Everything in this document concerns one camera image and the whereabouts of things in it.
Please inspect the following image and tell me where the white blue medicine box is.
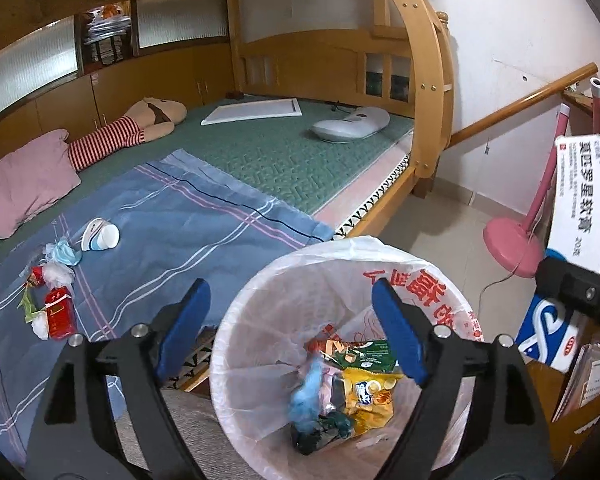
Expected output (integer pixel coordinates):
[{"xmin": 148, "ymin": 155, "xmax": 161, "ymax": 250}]
[{"xmin": 516, "ymin": 133, "xmax": 600, "ymax": 373}]

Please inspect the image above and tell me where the yellow snack bag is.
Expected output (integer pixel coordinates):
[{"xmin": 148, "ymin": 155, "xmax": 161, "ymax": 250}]
[{"xmin": 342, "ymin": 367, "xmax": 403, "ymax": 437}]

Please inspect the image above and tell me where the green wafer wrapper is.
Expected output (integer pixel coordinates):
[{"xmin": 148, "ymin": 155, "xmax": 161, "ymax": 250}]
[{"xmin": 306, "ymin": 339, "xmax": 399, "ymax": 373}]

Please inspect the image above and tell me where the paper cup with stripes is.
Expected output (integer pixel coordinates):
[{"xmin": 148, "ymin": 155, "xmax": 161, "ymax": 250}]
[{"xmin": 81, "ymin": 218, "xmax": 120, "ymax": 252}]

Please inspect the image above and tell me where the pink plastic bag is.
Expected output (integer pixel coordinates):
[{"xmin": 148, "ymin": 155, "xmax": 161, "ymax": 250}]
[{"xmin": 288, "ymin": 354, "xmax": 324, "ymax": 434}]

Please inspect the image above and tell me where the white trash bin with liner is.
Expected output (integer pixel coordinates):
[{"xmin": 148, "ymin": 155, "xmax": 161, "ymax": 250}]
[{"xmin": 211, "ymin": 236, "xmax": 482, "ymax": 479}]

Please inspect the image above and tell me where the cardboard box with books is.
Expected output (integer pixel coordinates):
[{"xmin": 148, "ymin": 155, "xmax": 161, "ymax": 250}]
[{"xmin": 527, "ymin": 332, "xmax": 600, "ymax": 469}]

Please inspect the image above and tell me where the grey trouser knee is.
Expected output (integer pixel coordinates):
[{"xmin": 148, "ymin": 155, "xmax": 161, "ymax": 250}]
[{"xmin": 114, "ymin": 389, "xmax": 261, "ymax": 480}]

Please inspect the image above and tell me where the red cigarette box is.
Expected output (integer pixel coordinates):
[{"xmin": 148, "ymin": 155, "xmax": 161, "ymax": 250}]
[{"xmin": 44, "ymin": 286, "xmax": 76, "ymax": 340}]

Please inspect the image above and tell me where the light green wrapper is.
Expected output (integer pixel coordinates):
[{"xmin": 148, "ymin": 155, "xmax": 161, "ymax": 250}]
[{"xmin": 18, "ymin": 283, "xmax": 41, "ymax": 323}]

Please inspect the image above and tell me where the crumpled white tissue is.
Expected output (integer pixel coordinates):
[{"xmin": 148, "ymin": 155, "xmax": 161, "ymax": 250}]
[{"xmin": 31, "ymin": 261, "xmax": 74, "ymax": 340}]

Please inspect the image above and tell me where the red snack wrapper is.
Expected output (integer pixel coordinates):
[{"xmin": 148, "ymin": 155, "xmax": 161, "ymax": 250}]
[{"xmin": 27, "ymin": 266, "xmax": 45, "ymax": 287}]

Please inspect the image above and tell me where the dark green foil wrapper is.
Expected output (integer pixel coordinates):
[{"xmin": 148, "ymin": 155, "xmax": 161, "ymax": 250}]
[{"xmin": 290, "ymin": 411, "xmax": 354, "ymax": 455}]

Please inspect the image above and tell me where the blue striped blanket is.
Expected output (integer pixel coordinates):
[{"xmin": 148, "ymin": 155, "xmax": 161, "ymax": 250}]
[{"xmin": 0, "ymin": 150, "xmax": 334, "ymax": 467}]

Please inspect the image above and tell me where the wooden stair handrail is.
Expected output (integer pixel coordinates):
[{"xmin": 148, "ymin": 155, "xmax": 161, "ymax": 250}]
[{"xmin": 448, "ymin": 62, "xmax": 598, "ymax": 148}]

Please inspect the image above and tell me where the pink pillow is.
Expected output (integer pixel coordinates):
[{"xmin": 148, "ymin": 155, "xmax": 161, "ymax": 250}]
[{"xmin": 0, "ymin": 129, "xmax": 81, "ymax": 240}]

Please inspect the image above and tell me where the white handheld appliance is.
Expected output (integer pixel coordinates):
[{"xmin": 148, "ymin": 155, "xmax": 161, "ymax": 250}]
[{"xmin": 311, "ymin": 107, "xmax": 390, "ymax": 143}]

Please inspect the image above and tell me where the striped plush doll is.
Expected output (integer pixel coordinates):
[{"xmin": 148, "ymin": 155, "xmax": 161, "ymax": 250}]
[{"xmin": 68, "ymin": 98, "xmax": 187, "ymax": 172}]

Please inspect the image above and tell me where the green bed mat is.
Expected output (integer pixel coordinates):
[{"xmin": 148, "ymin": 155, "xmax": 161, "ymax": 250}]
[{"xmin": 0, "ymin": 101, "xmax": 414, "ymax": 263}]

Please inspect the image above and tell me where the white flat board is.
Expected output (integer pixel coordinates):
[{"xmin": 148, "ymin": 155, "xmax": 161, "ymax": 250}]
[{"xmin": 200, "ymin": 99, "xmax": 302, "ymax": 126}]

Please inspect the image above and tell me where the stack of papers on shelf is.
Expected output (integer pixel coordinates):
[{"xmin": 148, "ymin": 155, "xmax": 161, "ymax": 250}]
[{"xmin": 76, "ymin": 0, "xmax": 133, "ymax": 73}]

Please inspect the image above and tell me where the wooden bunk bed frame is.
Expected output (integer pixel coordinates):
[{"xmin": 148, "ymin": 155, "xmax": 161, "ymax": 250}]
[{"xmin": 0, "ymin": 0, "xmax": 456, "ymax": 396}]

